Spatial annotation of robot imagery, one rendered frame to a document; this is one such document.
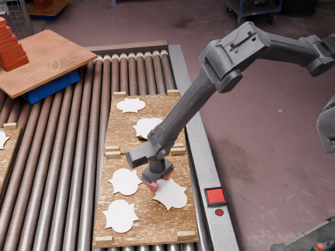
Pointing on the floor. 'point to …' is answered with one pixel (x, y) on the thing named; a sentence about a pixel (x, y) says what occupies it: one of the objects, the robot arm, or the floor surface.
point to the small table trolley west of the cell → (238, 5)
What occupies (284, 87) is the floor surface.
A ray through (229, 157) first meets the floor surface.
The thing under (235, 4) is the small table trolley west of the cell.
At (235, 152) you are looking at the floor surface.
